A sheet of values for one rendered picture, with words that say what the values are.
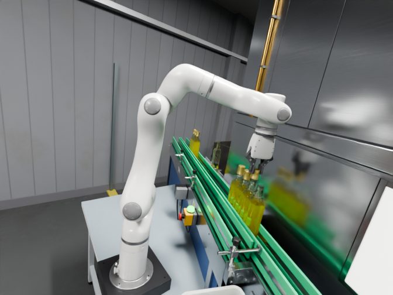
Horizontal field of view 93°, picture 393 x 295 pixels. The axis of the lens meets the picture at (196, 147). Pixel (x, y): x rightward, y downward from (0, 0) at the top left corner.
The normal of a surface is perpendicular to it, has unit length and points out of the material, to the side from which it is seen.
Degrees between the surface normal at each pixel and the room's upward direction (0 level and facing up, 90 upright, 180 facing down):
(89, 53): 90
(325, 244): 90
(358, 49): 90
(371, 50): 90
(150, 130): 123
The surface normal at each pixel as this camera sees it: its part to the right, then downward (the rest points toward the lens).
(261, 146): 0.17, 0.26
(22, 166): 0.61, 0.29
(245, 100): -0.67, -0.07
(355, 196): -0.96, -0.07
